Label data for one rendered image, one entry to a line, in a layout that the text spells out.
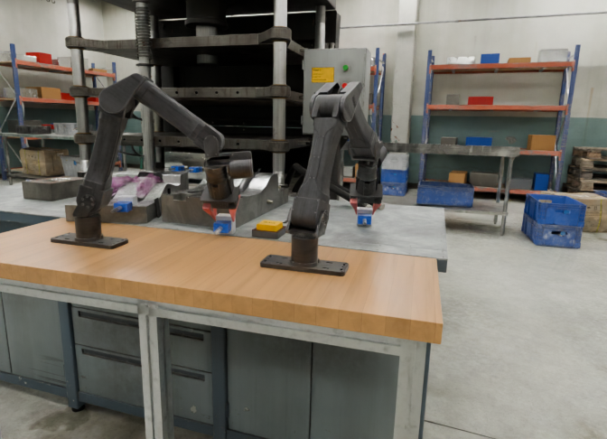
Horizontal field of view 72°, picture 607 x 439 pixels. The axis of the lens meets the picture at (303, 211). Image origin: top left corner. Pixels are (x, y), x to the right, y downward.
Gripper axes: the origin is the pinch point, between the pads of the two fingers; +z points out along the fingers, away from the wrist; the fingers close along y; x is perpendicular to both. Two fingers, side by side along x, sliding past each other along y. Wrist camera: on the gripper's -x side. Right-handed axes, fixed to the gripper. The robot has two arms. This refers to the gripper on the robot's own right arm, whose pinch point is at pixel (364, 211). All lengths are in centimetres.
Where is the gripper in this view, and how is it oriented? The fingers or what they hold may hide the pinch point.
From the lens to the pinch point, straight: 139.7
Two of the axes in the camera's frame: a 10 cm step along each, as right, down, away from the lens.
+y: -9.9, -0.5, 1.2
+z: 0.4, 7.5, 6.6
